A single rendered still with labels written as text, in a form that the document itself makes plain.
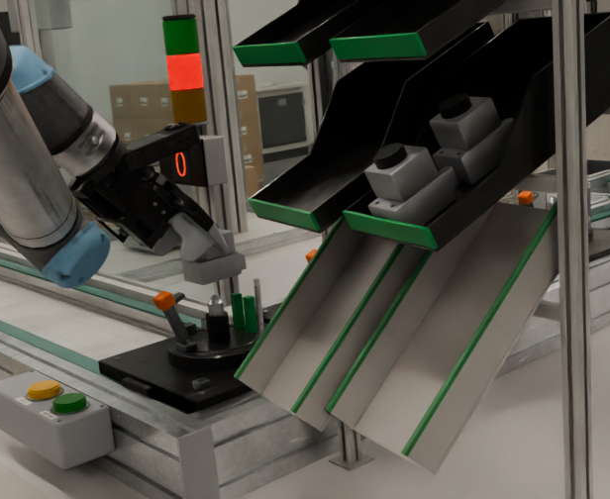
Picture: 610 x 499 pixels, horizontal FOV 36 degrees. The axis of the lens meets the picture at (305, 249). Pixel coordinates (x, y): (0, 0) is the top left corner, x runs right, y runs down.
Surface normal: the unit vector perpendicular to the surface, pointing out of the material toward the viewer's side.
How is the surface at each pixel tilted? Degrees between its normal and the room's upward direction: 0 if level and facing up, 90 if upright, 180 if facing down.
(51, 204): 123
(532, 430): 0
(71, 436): 90
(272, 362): 90
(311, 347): 45
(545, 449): 0
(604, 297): 90
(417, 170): 90
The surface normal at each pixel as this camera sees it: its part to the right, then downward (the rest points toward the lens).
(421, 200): 0.51, 0.15
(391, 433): -0.67, -0.55
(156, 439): -0.76, 0.21
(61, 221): 0.81, 0.54
